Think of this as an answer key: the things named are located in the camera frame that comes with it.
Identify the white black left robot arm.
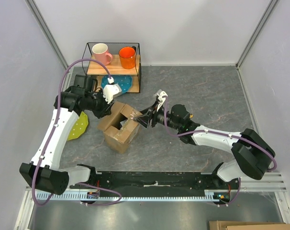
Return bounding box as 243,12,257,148
19,75,122,195

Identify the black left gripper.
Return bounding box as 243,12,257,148
85,89,115,119

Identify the blue dotted plate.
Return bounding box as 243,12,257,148
101,75,132,94

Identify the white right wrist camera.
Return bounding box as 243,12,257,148
154,89,168,111

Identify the cardboard sheet in corner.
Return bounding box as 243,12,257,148
209,221,290,230

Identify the pink ceramic mug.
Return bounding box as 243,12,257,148
92,43,113,66

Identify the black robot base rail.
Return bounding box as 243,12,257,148
85,171,238,198

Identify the brown cardboard express box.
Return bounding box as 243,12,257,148
97,102,141,154

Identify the green dotted plate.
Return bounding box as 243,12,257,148
67,112,89,141

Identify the black wire wooden shelf rack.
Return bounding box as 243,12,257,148
83,42,142,93

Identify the orange ceramic mug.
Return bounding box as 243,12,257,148
119,46,136,69

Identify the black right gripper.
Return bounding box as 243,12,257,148
134,101,180,131

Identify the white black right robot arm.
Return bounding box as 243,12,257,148
134,102,277,189

